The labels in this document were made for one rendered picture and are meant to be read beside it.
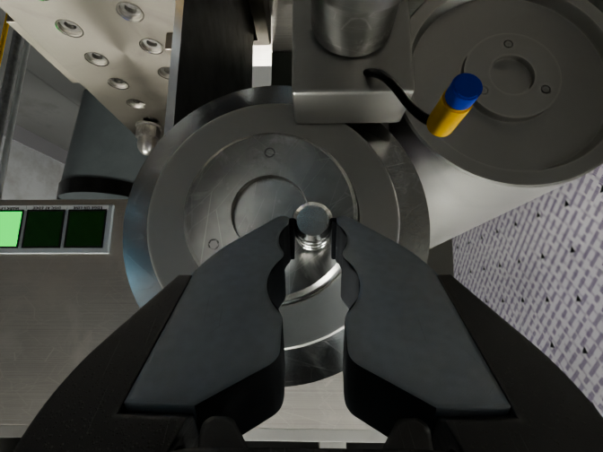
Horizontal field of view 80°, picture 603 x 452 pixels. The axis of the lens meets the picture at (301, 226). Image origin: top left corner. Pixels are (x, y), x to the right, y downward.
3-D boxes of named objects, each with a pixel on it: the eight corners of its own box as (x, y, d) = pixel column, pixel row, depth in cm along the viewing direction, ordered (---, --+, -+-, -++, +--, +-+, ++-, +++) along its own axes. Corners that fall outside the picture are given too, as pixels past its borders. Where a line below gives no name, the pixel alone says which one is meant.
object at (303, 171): (240, 103, 17) (388, 178, 16) (248, 125, 18) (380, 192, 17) (147, 246, 15) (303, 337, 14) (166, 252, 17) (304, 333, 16)
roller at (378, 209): (393, 99, 17) (408, 352, 15) (345, 221, 43) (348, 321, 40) (156, 104, 18) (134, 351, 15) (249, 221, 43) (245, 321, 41)
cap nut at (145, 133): (155, 120, 52) (152, 149, 51) (165, 132, 56) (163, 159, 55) (130, 120, 52) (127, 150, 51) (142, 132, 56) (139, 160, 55)
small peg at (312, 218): (337, 206, 12) (327, 245, 12) (333, 223, 15) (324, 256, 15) (298, 195, 13) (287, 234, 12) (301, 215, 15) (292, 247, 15)
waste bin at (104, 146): (113, 126, 270) (101, 217, 255) (50, 84, 218) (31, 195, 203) (179, 120, 260) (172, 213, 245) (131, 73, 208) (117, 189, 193)
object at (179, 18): (194, -118, 24) (171, 147, 20) (252, 91, 47) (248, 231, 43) (186, -118, 24) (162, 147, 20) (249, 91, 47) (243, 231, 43)
